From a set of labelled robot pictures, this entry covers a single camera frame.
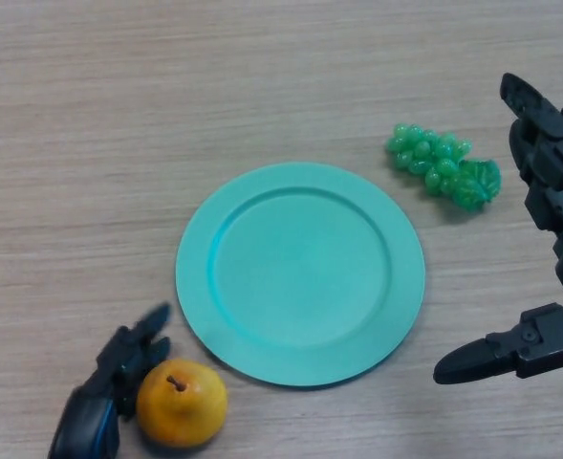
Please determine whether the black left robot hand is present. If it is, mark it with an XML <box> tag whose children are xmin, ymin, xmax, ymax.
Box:
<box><xmin>46</xmin><ymin>301</ymin><xmax>173</xmax><ymax>459</ymax></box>

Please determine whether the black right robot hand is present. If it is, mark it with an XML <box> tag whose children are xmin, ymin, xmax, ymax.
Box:
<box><xmin>432</xmin><ymin>72</ymin><xmax>563</xmax><ymax>386</ymax></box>

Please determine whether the yellow pear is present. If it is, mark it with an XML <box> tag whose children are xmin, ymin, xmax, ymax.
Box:
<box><xmin>135</xmin><ymin>359</ymin><xmax>228</xmax><ymax>448</ymax></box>

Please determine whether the teal green round plate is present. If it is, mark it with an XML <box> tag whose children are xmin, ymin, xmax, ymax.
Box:
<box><xmin>175</xmin><ymin>162</ymin><xmax>428</xmax><ymax>387</ymax></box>

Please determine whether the green grape bunch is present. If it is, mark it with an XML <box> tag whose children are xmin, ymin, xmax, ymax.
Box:
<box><xmin>385</xmin><ymin>122</ymin><xmax>503</xmax><ymax>212</ymax></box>

